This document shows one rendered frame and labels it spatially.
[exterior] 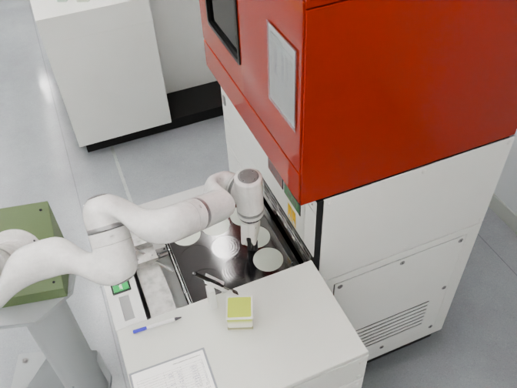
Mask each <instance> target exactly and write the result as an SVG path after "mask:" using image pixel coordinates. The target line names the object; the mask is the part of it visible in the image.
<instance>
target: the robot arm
mask: <svg viewBox="0 0 517 388"><path fill-rule="evenodd" d="M235 204H236V208H237V215H238V217H239V218H240V220H241V244H242V245H245V243H246V241H247V243H248V250H249V251H257V250H258V240H257V238H258V234H259V228H260V219H261V218H262V217H263V215H264V202H263V184H262V174H261V173H260V171H258V170H257V169H252V168H246V169H241V170H239V171H237V173H233V172H230V171H222V172H217V173H215V174H213V175H211V176H209V177H208V179H207V180H206V182H205V186H204V190H203V194H201V195H199V196H195V197H192V198H190V199H186V200H183V201H181V202H177V203H175V204H172V205H170V206H166V207H163V208H160V209H145V208H142V207H141V206H138V205H136V204H134V203H133V202H130V201H128V200H127V199H124V198H122V197H120V196H116V195H112V194H105V193H104V194H98V195H95V196H92V197H91V198H89V199H88V200H87V201H86V203H85V204H84V206H83V210H82V216H83V221H84V224H85V228H86V232H87V234H88V238H89V242H90V244H91V247H92V253H90V252H87V251H85V250H83V249H81V248H80V247H78V246H77V245H75V244H74V243H73V242H71V241H69V240H68V239H65V238H62V237H50V238H46V239H41V240H38V239H37V238H36V237H35V236H34V235H32V234H31V233H30V232H27V231H25V230H22V229H8V230H5V231H3V232H0V309H1V308H2V307H3V306H4V305H5V304H6V303H7V302H8V301H9V300H10V299H11V298H12V297H13V296H14V295H15V294H16V293H18V292H19V291H20V290H22V289H24V288H25V287H27V286H30V285H31V284H33V283H36V282H39V281H42V280H45V279H50V278H52V277H56V276H60V275H65V274H75V275H77V276H81V277H84V278H86V279H88V280H90V281H92V282H94V283H97V284H100V285H103V286H118V285H120V284H123V283H125V282H127V281H128V280H130V279H131V278H132V277H133V276H134V274H135V272H136V270H137V267H138V259H137V255H136V251H135V247H134V243H133V241H132V236H131V233H130V231H132V232H133V233H134V234H135V235H136V236H137V237H138V238H140V239H142V240H144V241H146V242H148V243H153V244H168V243H174V242H177V241H179V240H181V239H184V238H186V237H189V236H191V235H193V234H196V233H197V232H200V231H202V230H204V229H207V228H209V227H211V226H213V225H215V224H217V223H219V222H222V221H224V220H226V219H227V218H229V217H230V216H231V215H232V214H233V212H234V211H235Z"/></svg>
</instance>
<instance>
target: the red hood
mask: <svg viewBox="0 0 517 388"><path fill-rule="evenodd" d="M199 6H200V12H201V20H202V32H203V38H204V46H205V58H206V65H207V66H208V68H209V69H210V71H211V72H212V74H213V75H214V76H215V78H216V80H217V81H218V83H219V85H220V86H221V87H222V89H223V90H224V92H225V94H226V95H227V96H228V98H229V99H230V101H231V102H232V104H233V105H234V107H235V108H236V110H237V111H238V113H239V115H240V116H241V117H242V119H243V120H244V122H245V124H246V125H247V126H248V128H249V129H250V131H251V132H252V134H253V135H254V137H255V138H256V140H257V141H258V143H259V145H260V146H261V147H262V149H263V151H264V152H265V154H266V155H267V156H268V158H269V160H270V161H271V163H272V164H273V166H274V167H275V169H276V170H277V172H278V173H279V175H280V176H281V177H282V179H283V181H284V182H285V184H286V185H287V186H288V188H289V190H290V191H291V193H292V194H293V196H294V197H295V199H296V200H297V202H298V203H299V204H300V206H302V205H305V204H307V203H310V202H314V201H316V200H319V199H323V198H325V197H328V196H332V195H335V194H337V193H340V192H344V191H346V190H349V189H353V188H355V187H358V186H362V185H365V184H367V183H370V182H374V181H376V180H379V179H383V178H385V177H388V176H392V175H395V174H397V173H400V172H404V171H406V170H409V169H413V168H415V167H418V166H422V165H425V164H427V163H430V162H434V161H436V160H439V159H443V158H445V157H448V156H452V155H455V154H457V153H460V152H464V151H466V150H469V149H473V148H475V147H478V146H482V145H485V144H487V143H490V142H494V141H496V140H499V139H503V138H505V137H508V136H511V135H514V134H515V132H516V129H517V0H199Z"/></svg>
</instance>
